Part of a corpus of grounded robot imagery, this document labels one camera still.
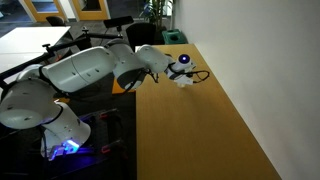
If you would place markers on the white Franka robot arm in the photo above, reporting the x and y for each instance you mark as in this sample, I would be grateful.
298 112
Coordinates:
80 70

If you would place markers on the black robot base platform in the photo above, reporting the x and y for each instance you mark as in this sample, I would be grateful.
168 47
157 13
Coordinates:
100 163

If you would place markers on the green bin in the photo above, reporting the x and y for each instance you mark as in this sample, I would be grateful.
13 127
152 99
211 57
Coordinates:
174 36

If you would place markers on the black office chair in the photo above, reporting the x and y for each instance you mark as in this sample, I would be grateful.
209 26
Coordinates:
143 35

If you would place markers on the potted green plant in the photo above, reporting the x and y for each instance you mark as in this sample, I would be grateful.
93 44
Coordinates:
156 11

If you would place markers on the small black chair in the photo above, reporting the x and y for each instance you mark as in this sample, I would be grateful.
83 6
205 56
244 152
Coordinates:
55 20

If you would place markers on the white table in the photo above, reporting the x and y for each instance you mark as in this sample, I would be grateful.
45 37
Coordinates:
26 38

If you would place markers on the black camera stand bar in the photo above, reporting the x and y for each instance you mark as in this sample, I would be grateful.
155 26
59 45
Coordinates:
66 45

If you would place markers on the orange door frame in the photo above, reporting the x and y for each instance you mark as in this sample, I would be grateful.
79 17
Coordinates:
31 10
76 8

